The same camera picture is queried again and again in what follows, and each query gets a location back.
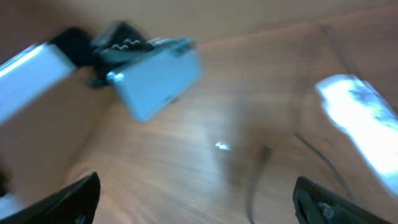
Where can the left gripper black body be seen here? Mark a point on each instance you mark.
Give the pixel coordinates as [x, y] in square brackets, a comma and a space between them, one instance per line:
[75, 44]

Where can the teal Galaxy smartphone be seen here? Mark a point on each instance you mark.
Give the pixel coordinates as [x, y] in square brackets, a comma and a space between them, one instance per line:
[151, 81]

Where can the white power strip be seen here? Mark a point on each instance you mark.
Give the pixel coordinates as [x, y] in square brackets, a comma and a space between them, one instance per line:
[359, 111]

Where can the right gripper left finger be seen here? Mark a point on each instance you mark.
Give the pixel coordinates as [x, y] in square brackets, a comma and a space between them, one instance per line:
[76, 203]

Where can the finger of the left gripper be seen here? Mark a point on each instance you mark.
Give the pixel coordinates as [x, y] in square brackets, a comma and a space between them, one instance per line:
[118, 44]

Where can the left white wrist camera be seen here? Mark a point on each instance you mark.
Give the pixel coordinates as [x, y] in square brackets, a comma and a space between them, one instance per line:
[29, 74]

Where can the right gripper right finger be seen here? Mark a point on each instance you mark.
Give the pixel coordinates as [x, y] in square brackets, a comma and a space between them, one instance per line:
[315, 204]

